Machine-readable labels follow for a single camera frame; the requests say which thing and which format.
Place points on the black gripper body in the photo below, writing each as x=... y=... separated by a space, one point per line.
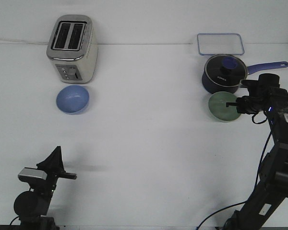
x=45 y=188
x=265 y=94

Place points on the blue saucepan with handle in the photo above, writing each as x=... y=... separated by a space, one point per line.
x=213 y=88

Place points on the blue bowl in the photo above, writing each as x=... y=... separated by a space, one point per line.
x=73 y=99

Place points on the glass pot lid blue knob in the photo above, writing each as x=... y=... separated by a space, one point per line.
x=225 y=70

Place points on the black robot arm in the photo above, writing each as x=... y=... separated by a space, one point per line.
x=272 y=188
x=32 y=206

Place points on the green bowl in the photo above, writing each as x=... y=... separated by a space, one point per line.
x=218 y=109

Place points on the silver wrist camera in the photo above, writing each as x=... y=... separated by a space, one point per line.
x=28 y=174

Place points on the silver two-slot toaster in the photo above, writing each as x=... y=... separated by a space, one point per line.
x=73 y=49

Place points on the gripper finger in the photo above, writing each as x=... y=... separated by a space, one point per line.
x=52 y=162
x=228 y=104
x=60 y=161

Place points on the clear blue-rimmed container lid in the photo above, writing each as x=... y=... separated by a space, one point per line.
x=219 y=43

